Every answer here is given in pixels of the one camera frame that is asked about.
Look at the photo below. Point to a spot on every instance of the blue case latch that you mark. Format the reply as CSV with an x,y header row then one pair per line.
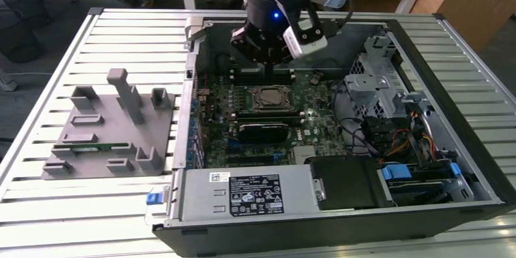
x,y
153,199

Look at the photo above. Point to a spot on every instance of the black PC case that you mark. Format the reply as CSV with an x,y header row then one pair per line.
x,y
281,240

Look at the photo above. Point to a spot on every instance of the round coin battery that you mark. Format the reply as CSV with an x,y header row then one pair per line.
x,y
316,79

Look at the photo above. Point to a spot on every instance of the green motherboard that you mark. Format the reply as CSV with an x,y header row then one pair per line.
x,y
318,113

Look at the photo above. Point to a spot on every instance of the silver power supply unit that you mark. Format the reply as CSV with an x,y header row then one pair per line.
x,y
201,194

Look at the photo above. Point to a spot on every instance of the black RAM slot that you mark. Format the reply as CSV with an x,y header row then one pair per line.
x,y
249,78
265,123
265,113
265,120
265,117
249,82
249,71
249,75

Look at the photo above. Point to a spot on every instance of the green RAM stick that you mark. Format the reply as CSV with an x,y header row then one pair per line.
x,y
104,147

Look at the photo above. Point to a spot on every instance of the silver finned heatsink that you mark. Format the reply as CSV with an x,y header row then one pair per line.
x,y
304,153

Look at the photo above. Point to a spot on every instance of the black graphics card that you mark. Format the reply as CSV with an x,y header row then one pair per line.
x,y
261,132

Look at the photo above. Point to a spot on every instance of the black plastic shroud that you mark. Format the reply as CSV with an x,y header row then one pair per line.
x,y
346,182

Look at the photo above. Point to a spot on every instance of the silver disk bay cage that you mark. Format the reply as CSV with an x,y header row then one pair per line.
x,y
462,188

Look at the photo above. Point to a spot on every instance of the blue disk carrier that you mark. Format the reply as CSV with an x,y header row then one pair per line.
x,y
394,173

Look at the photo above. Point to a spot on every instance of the grey parts rack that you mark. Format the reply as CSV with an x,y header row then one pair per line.
x,y
157,137

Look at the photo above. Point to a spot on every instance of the CPU socket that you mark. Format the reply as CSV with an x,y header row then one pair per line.
x,y
254,108

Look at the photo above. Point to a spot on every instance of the silver CPU chip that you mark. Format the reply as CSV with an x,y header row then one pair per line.
x,y
272,96

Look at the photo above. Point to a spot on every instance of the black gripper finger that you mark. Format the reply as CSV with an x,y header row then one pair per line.
x,y
280,51
249,45

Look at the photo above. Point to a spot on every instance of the black office chair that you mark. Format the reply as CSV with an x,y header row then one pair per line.
x,y
24,28

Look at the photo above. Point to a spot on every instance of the black expansion slot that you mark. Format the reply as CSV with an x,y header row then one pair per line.
x,y
249,159

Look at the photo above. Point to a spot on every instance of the blue plastic tab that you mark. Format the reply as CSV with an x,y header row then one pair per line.
x,y
454,169

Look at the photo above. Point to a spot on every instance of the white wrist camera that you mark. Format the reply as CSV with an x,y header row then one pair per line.
x,y
305,48

